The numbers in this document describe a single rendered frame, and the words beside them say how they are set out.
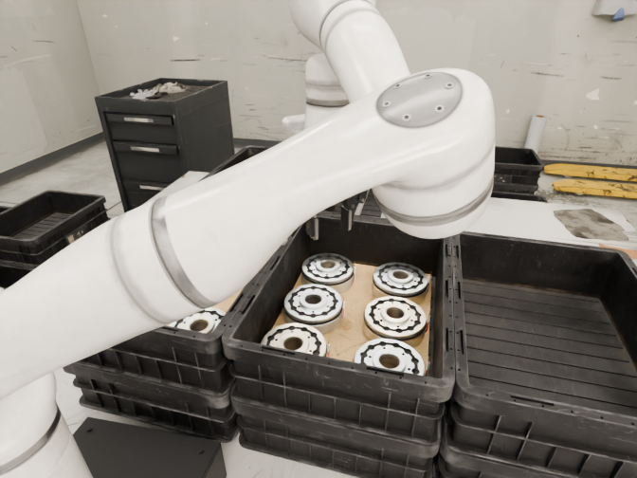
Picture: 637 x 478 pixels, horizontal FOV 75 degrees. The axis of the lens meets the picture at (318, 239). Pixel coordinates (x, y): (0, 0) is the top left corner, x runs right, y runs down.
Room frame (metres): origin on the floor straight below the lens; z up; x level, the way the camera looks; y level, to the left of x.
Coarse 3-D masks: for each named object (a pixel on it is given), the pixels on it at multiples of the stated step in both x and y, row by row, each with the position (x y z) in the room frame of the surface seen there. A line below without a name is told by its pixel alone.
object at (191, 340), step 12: (276, 252) 0.62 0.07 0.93; (252, 288) 0.52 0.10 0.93; (240, 300) 0.49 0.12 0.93; (228, 312) 0.46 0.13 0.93; (228, 324) 0.44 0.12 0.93; (144, 336) 0.43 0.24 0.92; (156, 336) 0.42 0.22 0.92; (168, 336) 0.42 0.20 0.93; (180, 336) 0.41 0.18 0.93; (192, 336) 0.41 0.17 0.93; (204, 336) 0.41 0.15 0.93; (216, 336) 0.41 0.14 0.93; (180, 348) 0.41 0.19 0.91; (192, 348) 0.41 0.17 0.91; (204, 348) 0.40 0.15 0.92; (216, 348) 0.41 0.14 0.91
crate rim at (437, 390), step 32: (384, 224) 0.73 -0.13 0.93; (448, 256) 0.61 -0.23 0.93; (256, 288) 0.52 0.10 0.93; (448, 288) 0.52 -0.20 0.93; (448, 320) 0.44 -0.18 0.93; (224, 352) 0.40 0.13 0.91; (256, 352) 0.38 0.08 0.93; (288, 352) 0.38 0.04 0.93; (448, 352) 0.38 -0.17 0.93; (352, 384) 0.35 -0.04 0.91; (384, 384) 0.34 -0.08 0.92; (416, 384) 0.33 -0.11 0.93; (448, 384) 0.33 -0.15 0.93
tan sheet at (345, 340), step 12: (300, 276) 0.69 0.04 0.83; (360, 276) 0.69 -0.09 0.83; (372, 276) 0.69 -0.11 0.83; (360, 288) 0.65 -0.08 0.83; (348, 300) 0.61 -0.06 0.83; (360, 300) 0.61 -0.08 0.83; (372, 300) 0.61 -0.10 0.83; (348, 312) 0.58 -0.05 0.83; (360, 312) 0.58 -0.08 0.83; (276, 324) 0.55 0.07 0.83; (348, 324) 0.55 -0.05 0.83; (360, 324) 0.55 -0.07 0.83; (324, 336) 0.52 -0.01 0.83; (336, 336) 0.52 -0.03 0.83; (348, 336) 0.52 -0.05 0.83; (360, 336) 0.52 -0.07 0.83; (336, 348) 0.49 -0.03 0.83; (348, 348) 0.49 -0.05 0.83; (420, 348) 0.49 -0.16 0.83; (348, 360) 0.46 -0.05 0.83
